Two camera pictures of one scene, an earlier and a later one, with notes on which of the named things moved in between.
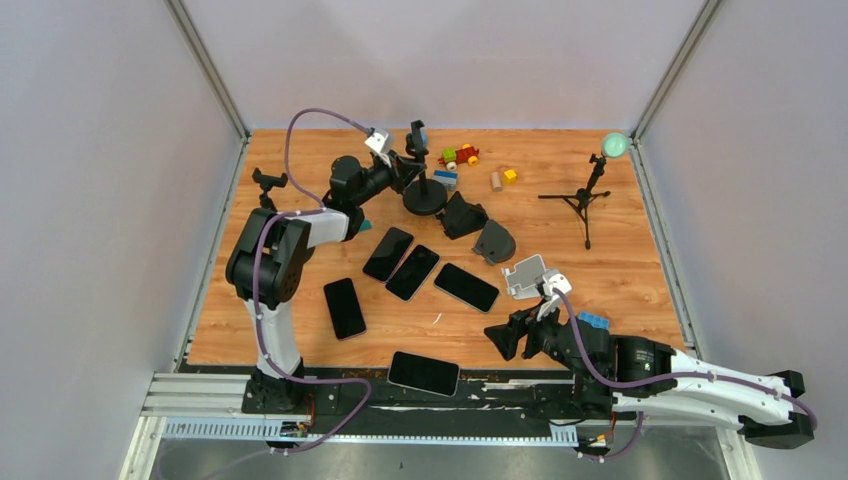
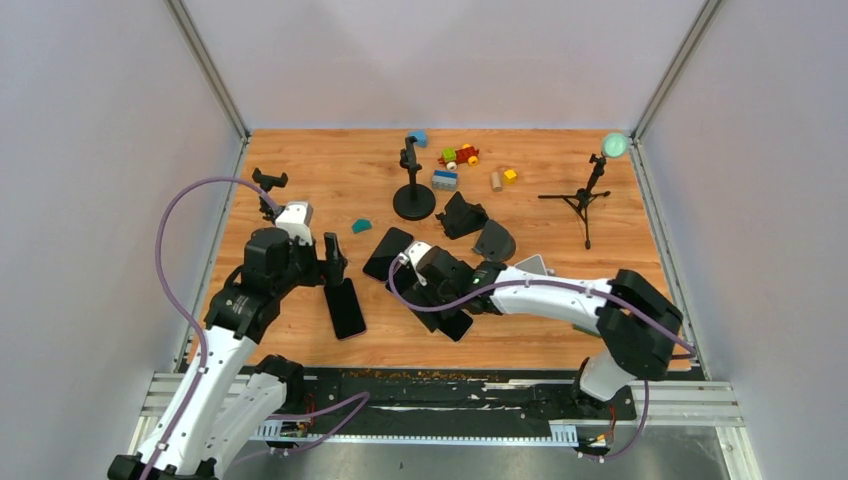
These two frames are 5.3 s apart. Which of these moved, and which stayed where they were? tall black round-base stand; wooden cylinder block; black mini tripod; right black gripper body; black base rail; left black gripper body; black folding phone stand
Moved: left black gripper body; right black gripper body; tall black round-base stand
Stayed: black folding phone stand; black base rail; black mini tripod; wooden cylinder block
